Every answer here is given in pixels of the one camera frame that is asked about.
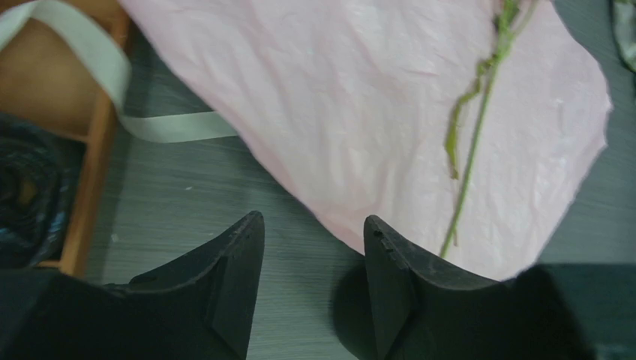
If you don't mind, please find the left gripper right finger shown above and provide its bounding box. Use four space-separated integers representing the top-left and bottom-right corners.
364 215 594 359

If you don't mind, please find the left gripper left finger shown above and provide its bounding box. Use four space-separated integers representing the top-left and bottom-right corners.
1 211 265 359

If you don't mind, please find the pink purple wrapping paper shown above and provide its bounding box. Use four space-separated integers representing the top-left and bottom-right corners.
123 1 612 280

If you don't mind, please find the cream ribbon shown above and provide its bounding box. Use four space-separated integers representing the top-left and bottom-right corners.
1 1 238 143

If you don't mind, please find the pink rose flower stem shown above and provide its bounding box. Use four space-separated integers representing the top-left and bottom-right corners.
439 0 540 260

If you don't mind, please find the rolled dark fabric upper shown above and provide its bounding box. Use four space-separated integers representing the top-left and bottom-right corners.
1 113 86 269

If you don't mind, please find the orange compartment tray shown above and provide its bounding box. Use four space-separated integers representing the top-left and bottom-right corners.
1 1 131 276

